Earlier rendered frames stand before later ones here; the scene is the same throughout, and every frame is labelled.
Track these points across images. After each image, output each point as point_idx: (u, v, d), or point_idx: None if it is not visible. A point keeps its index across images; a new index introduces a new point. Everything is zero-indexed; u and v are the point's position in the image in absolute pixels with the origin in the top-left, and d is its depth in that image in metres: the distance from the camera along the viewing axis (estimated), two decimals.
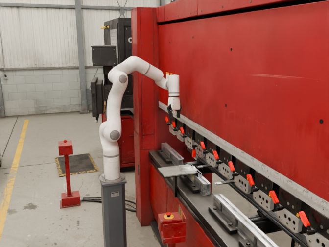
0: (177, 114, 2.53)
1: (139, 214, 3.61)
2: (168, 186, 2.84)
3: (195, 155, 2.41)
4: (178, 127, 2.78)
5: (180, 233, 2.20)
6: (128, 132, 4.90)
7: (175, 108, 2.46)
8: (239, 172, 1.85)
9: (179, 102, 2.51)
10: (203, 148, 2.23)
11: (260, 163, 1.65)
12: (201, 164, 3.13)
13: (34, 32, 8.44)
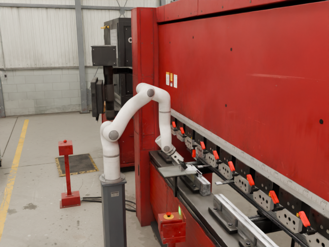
0: (184, 165, 2.57)
1: (139, 214, 3.61)
2: (168, 186, 2.84)
3: (195, 155, 2.41)
4: (178, 127, 2.78)
5: (180, 233, 2.20)
6: (128, 132, 4.90)
7: None
8: (239, 172, 1.85)
9: (174, 160, 2.53)
10: (203, 148, 2.23)
11: (260, 163, 1.65)
12: (201, 164, 3.13)
13: (34, 32, 8.44)
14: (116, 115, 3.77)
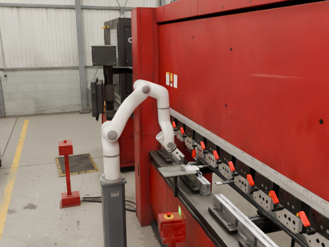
0: (185, 161, 2.55)
1: (139, 214, 3.61)
2: (168, 186, 2.84)
3: (195, 155, 2.41)
4: (178, 127, 2.78)
5: (180, 233, 2.20)
6: (128, 132, 4.90)
7: None
8: (239, 172, 1.85)
9: (176, 156, 2.50)
10: (203, 148, 2.23)
11: (260, 163, 1.65)
12: (201, 164, 3.13)
13: (34, 32, 8.44)
14: None
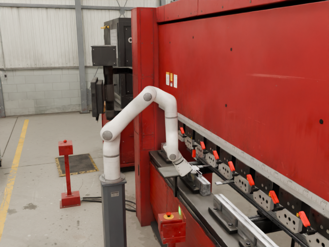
0: (189, 177, 2.40)
1: (139, 214, 3.61)
2: (168, 186, 2.84)
3: (195, 155, 2.41)
4: (178, 127, 2.78)
5: (180, 233, 2.20)
6: (128, 132, 4.90)
7: None
8: (239, 172, 1.85)
9: (176, 169, 2.40)
10: (203, 148, 2.23)
11: (260, 163, 1.65)
12: (201, 164, 3.13)
13: (34, 32, 8.44)
14: (116, 115, 3.77)
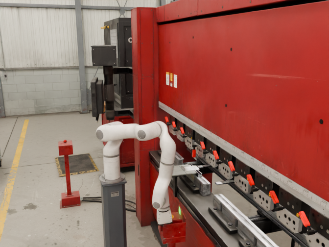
0: None
1: (139, 214, 3.61)
2: (168, 186, 2.84)
3: (195, 155, 2.41)
4: (178, 127, 2.78)
5: (180, 233, 2.20)
6: None
7: (162, 222, 2.19)
8: (239, 172, 1.85)
9: (171, 215, 2.19)
10: (203, 148, 2.23)
11: (260, 163, 1.65)
12: (201, 164, 3.13)
13: (34, 32, 8.44)
14: (116, 115, 3.77)
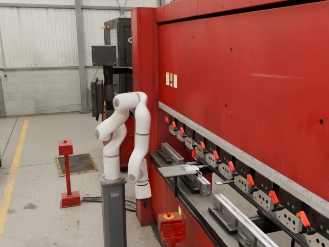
0: (144, 203, 2.15)
1: (139, 214, 3.61)
2: (168, 186, 2.84)
3: (195, 155, 2.41)
4: (178, 127, 2.78)
5: (180, 233, 2.20)
6: (128, 132, 4.90)
7: (141, 197, 2.11)
8: (239, 172, 1.85)
9: (150, 189, 2.11)
10: (203, 148, 2.23)
11: (260, 163, 1.65)
12: (201, 164, 3.13)
13: (34, 32, 8.44)
14: None
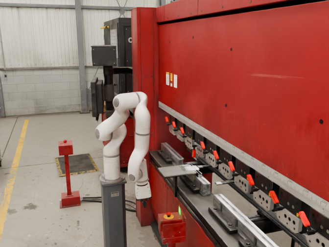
0: (144, 203, 2.16)
1: (139, 214, 3.61)
2: (168, 186, 2.84)
3: (195, 155, 2.41)
4: (178, 127, 2.78)
5: (180, 233, 2.20)
6: (128, 132, 4.90)
7: (140, 197, 2.11)
8: (239, 172, 1.85)
9: (149, 190, 2.11)
10: (203, 148, 2.23)
11: (260, 163, 1.65)
12: (201, 164, 3.13)
13: (34, 32, 8.44)
14: None
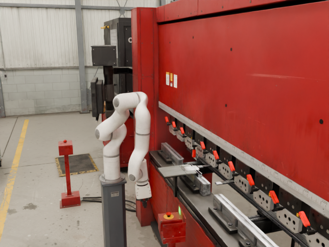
0: (144, 203, 2.15)
1: (139, 214, 3.61)
2: (168, 186, 2.84)
3: (195, 155, 2.41)
4: (178, 127, 2.78)
5: (180, 233, 2.20)
6: (128, 132, 4.90)
7: (141, 197, 2.11)
8: (239, 172, 1.85)
9: (150, 190, 2.11)
10: (203, 148, 2.23)
11: (260, 163, 1.65)
12: (201, 164, 3.13)
13: (34, 32, 8.44)
14: None
